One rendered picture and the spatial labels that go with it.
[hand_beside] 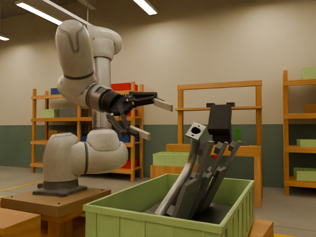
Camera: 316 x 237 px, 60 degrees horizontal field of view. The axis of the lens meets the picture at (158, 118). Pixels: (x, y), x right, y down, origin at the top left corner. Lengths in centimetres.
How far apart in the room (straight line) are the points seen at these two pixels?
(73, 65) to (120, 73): 612
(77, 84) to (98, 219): 43
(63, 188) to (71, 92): 51
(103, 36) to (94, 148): 57
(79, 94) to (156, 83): 561
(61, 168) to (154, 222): 66
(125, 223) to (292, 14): 586
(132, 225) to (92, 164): 59
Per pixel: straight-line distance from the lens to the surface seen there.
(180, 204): 76
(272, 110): 593
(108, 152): 135
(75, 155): 131
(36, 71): 883
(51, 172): 133
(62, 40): 90
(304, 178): 546
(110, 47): 148
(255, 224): 127
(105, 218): 84
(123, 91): 615
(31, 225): 102
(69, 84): 96
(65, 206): 117
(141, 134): 82
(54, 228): 125
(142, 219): 77
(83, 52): 91
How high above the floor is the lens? 119
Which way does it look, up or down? 2 degrees up
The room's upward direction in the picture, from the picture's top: straight up
